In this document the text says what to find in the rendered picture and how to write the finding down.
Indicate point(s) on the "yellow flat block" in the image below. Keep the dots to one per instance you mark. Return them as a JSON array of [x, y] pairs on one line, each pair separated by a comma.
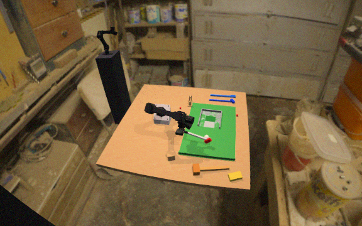
[[235, 176]]

